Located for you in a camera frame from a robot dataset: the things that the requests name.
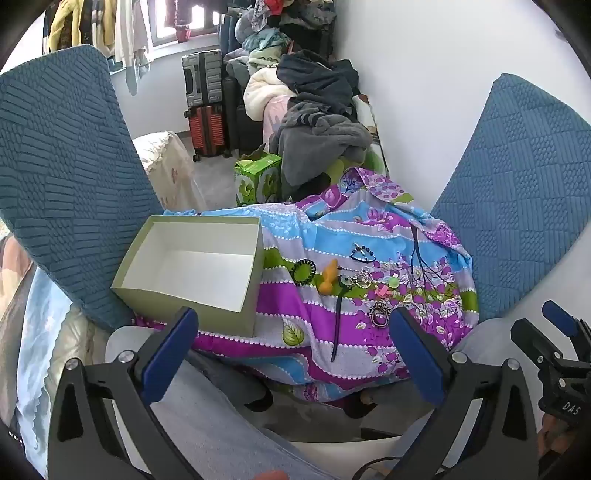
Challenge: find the blue quilted chair back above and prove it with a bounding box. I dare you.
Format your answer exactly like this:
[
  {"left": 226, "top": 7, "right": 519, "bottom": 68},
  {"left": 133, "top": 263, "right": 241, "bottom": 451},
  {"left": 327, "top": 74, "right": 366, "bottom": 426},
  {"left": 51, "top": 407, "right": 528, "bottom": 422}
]
[
  {"left": 0, "top": 45, "right": 172, "bottom": 332},
  {"left": 429, "top": 73, "right": 591, "bottom": 324}
]

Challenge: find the dark metal ring bracelet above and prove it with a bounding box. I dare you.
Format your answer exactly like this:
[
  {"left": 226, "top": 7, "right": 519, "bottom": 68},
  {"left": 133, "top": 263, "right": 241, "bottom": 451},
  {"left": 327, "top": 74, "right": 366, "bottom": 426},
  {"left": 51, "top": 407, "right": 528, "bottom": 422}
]
[{"left": 366, "top": 301, "right": 394, "bottom": 329}]

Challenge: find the cream quilted furniture cover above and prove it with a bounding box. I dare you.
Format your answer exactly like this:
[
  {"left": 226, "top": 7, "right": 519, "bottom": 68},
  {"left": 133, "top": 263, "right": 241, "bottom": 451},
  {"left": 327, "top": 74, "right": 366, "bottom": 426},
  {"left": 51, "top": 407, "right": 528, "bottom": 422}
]
[{"left": 133, "top": 131, "right": 208, "bottom": 214}]

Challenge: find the black suitcase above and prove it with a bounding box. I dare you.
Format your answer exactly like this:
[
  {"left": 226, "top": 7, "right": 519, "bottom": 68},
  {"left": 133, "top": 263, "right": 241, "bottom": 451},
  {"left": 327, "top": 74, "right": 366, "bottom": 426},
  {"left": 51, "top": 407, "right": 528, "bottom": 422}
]
[{"left": 221, "top": 74, "right": 269, "bottom": 155}]

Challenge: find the black beaded hair tie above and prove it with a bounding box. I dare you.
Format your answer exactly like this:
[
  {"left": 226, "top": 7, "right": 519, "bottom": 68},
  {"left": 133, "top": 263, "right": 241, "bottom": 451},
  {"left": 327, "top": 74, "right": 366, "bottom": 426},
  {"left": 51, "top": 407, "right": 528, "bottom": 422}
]
[{"left": 291, "top": 259, "right": 318, "bottom": 284}]

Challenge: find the printed panel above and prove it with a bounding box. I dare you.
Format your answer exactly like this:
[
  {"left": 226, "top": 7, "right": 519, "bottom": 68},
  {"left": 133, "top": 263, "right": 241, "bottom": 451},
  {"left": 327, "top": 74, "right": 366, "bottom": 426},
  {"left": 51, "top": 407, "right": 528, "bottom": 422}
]
[{"left": 353, "top": 93, "right": 391, "bottom": 178}]

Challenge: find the yellow hanging jacket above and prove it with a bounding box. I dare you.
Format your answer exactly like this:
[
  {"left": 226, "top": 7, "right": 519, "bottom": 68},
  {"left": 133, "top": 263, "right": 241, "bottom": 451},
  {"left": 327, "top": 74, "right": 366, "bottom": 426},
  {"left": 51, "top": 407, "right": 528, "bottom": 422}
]
[{"left": 47, "top": 0, "right": 117, "bottom": 54}]

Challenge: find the light printed bedding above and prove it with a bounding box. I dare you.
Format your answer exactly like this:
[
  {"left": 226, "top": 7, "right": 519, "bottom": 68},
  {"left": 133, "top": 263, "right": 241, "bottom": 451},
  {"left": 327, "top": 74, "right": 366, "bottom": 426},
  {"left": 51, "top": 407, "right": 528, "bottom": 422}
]
[{"left": 0, "top": 228, "right": 109, "bottom": 480}]

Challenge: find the red hard suitcase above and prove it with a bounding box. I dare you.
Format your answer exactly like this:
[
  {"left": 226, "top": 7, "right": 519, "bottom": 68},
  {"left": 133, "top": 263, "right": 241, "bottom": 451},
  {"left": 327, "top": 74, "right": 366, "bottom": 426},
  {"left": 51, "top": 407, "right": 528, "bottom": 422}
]
[{"left": 186, "top": 105, "right": 228, "bottom": 158}]

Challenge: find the black cable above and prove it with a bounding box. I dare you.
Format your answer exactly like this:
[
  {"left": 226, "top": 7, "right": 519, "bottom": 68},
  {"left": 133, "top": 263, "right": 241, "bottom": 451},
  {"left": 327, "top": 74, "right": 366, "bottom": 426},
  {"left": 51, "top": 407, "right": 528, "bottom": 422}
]
[{"left": 350, "top": 456, "right": 403, "bottom": 480}]

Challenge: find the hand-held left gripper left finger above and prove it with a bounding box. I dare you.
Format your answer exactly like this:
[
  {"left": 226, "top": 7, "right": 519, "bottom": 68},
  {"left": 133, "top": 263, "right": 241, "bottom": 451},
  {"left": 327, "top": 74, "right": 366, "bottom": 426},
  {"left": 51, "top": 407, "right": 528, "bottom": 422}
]
[{"left": 47, "top": 307, "right": 200, "bottom": 480}]

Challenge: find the person's right hand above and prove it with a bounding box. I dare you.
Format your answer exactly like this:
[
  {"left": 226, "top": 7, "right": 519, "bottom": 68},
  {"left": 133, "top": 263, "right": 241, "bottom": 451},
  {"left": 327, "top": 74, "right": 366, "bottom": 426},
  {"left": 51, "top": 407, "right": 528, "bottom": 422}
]
[{"left": 541, "top": 412, "right": 572, "bottom": 457}]

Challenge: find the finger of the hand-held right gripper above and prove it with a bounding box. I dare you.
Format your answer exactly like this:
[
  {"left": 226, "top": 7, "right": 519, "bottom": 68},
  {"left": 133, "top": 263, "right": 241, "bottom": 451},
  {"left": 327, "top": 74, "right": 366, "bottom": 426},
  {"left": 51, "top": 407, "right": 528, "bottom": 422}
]
[
  {"left": 542, "top": 299, "right": 591, "bottom": 354},
  {"left": 510, "top": 318, "right": 565, "bottom": 371}
]

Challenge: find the silver ball chain necklace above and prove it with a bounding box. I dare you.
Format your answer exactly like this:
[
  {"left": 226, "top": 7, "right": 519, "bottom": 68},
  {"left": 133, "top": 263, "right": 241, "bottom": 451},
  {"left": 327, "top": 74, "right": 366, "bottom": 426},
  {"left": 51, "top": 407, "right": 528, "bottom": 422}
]
[{"left": 338, "top": 269, "right": 376, "bottom": 291}]

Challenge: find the orange hair clip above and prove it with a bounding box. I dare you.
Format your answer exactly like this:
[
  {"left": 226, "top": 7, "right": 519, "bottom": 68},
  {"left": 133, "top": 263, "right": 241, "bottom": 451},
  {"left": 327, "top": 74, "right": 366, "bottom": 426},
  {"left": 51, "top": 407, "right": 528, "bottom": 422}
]
[{"left": 318, "top": 259, "right": 341, "bottom": 295}]

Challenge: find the lime green cushion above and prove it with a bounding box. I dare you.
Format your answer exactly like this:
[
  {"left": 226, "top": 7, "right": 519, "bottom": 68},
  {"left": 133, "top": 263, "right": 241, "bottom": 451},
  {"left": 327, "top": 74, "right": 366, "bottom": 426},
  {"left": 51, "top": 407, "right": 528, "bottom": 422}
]
[{"left": 323, "top": 156, "right": 358, "bottom": 186}]

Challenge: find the floral purple blue cloth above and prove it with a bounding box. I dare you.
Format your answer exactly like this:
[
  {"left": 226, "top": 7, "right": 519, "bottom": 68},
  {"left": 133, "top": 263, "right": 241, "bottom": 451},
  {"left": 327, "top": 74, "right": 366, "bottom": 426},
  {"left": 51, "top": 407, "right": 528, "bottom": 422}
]
[{"left": 133, "top": 166, "right": 481, "bottom": 409}]

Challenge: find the white hanging garment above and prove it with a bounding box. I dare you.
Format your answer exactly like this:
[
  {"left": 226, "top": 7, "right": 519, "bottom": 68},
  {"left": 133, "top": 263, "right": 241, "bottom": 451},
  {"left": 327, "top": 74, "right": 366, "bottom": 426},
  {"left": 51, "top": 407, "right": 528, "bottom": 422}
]
[{"left": 112, "top": 0, "right": 152, "bottom": 97}]

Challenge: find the green and white cardboard box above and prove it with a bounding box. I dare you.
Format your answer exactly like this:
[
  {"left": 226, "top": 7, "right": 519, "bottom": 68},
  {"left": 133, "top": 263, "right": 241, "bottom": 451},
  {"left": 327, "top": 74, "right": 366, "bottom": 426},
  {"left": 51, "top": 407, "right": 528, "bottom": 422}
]
[{"left": 110, "top": 215, "right": 265, "bottom": 339}]

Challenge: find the grey hard suitcase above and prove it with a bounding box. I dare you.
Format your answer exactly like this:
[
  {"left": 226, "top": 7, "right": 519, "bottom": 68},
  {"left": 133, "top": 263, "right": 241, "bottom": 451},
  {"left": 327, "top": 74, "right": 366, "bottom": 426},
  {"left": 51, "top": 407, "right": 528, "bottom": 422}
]
[{"left": 181, "top": 50, "right": 223, "bottom": 110}]

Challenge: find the white round stool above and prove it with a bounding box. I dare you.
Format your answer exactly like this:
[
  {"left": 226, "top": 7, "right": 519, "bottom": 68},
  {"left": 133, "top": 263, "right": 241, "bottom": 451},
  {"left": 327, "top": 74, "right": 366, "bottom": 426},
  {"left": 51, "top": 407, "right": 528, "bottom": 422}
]
[{"left": 105, "top": 318, "right": 514, "bottom": 467}]

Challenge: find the person's grey trouser leg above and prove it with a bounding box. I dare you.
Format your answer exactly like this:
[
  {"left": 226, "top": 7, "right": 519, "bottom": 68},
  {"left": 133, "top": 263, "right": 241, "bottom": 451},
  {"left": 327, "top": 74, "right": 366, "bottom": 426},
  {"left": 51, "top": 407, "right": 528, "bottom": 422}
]
[{"left": 150, "top": 357, "right": 338, "bottom": 480}]

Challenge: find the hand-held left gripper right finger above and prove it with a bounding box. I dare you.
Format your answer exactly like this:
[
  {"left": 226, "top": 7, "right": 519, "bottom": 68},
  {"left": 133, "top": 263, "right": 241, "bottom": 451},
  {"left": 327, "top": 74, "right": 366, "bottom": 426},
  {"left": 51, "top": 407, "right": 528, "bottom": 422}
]
[{"left": 385, "top": 306, "right": 539, "bottom": 480}]

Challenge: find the green printed carton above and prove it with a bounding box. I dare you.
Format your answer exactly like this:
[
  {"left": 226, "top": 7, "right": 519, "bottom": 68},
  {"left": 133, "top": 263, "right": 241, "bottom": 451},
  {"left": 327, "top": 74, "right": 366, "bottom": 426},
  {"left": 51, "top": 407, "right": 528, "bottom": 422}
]
[{"left": 233, "top": 154, "right": 283, "bottom": 207}]

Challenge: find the pile of clothes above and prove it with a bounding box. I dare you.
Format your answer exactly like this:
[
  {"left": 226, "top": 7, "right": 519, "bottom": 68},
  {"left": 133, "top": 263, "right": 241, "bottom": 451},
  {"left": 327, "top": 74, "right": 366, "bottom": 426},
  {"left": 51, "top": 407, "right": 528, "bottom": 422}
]
[{"left": 224, "top": 0, "right": 376, "bottom": 199}]

